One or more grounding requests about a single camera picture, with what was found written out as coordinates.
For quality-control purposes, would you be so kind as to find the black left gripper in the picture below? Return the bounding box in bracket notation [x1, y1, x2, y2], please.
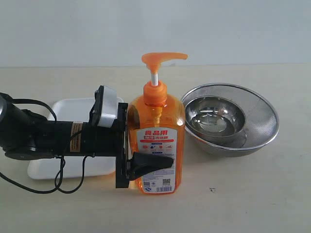
[82, 102, 174, 188]

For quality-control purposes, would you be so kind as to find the orange pump soap bottle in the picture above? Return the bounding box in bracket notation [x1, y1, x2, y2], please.
[127, 52, 188, 195]

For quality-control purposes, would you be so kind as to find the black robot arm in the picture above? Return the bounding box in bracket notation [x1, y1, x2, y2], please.
[0, 88, 173, 190]

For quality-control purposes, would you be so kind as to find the small stainless steel bowl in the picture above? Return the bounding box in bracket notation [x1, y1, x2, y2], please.
[185, 96, 246, 145]

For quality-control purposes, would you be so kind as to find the steel mesh colander bowl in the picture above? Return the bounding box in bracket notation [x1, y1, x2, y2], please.
[181, 83, 279, 157]

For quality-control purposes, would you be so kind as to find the white rectangular foam tray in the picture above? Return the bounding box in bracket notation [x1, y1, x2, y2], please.
[28, 98, 116, 180]

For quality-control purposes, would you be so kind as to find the black cable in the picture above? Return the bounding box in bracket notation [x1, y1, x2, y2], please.
[0, 97, 98, 195]

